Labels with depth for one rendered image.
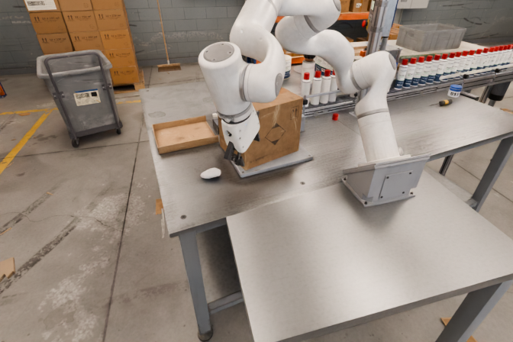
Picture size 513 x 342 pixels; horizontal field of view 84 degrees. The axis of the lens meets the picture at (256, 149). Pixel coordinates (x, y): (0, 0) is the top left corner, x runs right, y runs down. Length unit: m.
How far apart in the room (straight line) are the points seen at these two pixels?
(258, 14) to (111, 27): 3.96
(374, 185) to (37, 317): 1.86
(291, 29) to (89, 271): 1.84
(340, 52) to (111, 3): 3.84
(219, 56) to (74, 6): 4.12
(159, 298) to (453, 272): 1.46
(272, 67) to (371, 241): 0.69
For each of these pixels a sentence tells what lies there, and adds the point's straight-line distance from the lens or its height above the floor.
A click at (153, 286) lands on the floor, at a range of 1.97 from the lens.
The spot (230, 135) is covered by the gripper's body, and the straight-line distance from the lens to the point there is 0.69.
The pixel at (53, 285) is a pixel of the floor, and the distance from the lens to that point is 2.23.
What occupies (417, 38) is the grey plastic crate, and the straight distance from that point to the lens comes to 3.87.
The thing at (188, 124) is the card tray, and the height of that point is 0.83.
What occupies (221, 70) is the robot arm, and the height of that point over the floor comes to 1.43.
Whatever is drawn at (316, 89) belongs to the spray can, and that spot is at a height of 0.98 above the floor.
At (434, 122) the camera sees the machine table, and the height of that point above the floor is 0.83.
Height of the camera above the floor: 1.58
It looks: 32 degrees down
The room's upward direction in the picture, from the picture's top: straight up
